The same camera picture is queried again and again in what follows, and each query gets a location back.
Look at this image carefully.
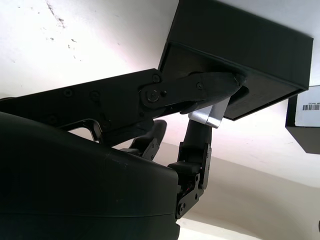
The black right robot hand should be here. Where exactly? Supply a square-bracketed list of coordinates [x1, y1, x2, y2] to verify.
[0, 68, 248, 240]

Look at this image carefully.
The black printed box lid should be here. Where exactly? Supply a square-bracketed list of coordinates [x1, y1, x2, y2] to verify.
[284, 84, 320, 155]

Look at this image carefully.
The black camera box base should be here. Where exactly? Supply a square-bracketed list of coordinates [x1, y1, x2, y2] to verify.
[157, 0, 315, 123]

